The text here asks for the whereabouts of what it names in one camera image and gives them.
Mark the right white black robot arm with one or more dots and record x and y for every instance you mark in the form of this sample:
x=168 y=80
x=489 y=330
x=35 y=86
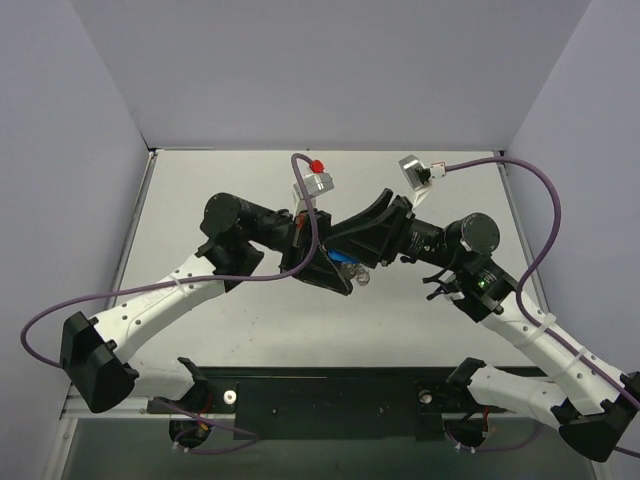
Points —
x=589 y=402

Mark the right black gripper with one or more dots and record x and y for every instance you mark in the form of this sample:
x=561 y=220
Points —
x=395 y=232

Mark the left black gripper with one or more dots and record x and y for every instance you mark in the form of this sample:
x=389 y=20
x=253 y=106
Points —
x=307 y=242

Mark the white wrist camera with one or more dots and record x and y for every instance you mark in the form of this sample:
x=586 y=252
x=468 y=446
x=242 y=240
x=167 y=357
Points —
x=317 y=182
x=420 y=177

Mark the blue plastic key tag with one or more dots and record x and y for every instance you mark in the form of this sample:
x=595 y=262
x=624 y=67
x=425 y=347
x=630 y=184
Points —
x=341 y=258

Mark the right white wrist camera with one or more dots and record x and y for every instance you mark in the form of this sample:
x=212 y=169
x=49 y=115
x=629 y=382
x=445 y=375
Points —
x=420 y=177

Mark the silver bottle opener keychain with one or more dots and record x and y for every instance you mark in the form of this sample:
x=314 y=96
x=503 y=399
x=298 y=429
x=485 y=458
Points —
x=356 y=273

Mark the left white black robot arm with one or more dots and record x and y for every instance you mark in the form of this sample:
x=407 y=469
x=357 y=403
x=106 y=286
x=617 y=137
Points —
x=97 y=353

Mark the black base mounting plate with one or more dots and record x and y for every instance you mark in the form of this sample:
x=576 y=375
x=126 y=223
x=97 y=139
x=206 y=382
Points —
x=425 y=428

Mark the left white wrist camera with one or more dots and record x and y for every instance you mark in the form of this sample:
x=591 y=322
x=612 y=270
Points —
x=317 y=182

